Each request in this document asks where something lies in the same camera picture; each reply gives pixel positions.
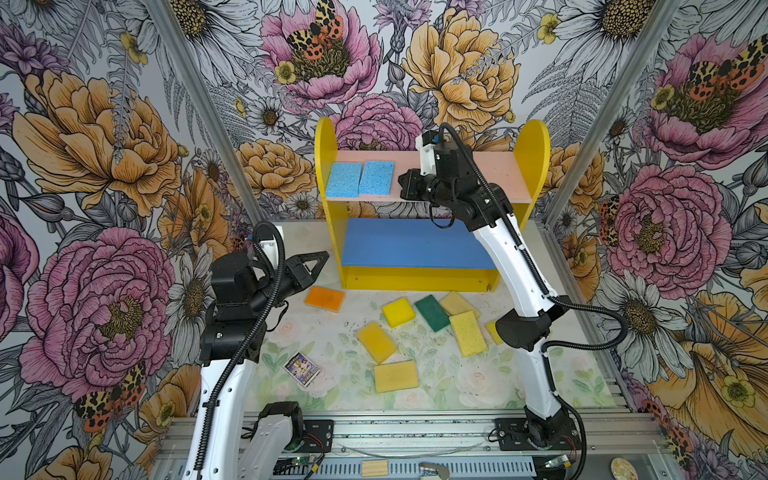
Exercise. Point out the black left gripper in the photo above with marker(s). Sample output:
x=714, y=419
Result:
x=295, y=266

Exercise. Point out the textured yellow sponge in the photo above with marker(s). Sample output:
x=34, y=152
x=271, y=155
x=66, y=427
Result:
x=468, y=334

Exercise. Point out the aluminium corner post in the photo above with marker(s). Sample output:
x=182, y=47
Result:
x=660, y=18
x=185, y=62

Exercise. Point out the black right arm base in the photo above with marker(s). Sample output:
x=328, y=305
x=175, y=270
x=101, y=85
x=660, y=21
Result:
x=523, y=434

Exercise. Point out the rounded yellow sponge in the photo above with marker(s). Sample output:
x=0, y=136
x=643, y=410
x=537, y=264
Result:
x=377, y=342

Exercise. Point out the small yellow sponge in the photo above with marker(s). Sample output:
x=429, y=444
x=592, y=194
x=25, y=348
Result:
x=492, y=330

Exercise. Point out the round beige object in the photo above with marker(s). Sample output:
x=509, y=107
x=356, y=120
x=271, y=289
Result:
x=623, y=469

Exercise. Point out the large blue sponge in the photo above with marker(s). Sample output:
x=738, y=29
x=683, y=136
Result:
x=344, y=180

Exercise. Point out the yellow wooden shelf unit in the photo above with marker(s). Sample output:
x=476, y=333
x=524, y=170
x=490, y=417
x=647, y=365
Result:
x=408, y=254

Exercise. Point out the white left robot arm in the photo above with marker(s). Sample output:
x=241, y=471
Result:
x=245, y=292

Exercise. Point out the aluminium corner post left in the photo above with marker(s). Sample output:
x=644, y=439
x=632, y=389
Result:
x=185, y=62

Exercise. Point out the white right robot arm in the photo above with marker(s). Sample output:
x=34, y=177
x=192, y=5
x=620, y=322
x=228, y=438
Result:
x=524, y=328

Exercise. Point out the aluminium corner post right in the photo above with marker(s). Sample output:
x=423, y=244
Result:
x=660, y=18

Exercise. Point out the yellow sponge green backing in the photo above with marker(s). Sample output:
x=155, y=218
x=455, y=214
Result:
x=396, y=376

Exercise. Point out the small wooden block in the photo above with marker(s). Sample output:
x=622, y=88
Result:
x=374, y=468

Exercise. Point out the purple playing card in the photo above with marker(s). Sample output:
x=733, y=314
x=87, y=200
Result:
x=302, y=369

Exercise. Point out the bright yellow sponge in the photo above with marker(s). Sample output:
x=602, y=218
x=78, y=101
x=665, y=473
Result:
x=398, y=312

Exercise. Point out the aluminium front rail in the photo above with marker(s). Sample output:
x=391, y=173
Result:
x=408, y=433

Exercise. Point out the orange sponge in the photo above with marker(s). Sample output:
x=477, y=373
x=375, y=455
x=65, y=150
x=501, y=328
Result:
x=325, y=299

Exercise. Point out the dark green sponge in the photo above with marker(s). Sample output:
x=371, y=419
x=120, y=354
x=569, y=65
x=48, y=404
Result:
x=433, y=313

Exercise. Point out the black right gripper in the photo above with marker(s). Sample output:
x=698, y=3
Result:
x=409, y=190

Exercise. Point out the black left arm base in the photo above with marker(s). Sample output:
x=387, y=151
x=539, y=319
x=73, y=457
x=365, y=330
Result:
x=313, y=436

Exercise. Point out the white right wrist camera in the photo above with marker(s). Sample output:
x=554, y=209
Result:
x=433, y=153

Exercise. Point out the tan yellow sponge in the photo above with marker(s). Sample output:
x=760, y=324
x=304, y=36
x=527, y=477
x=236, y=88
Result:
x=455, y=304

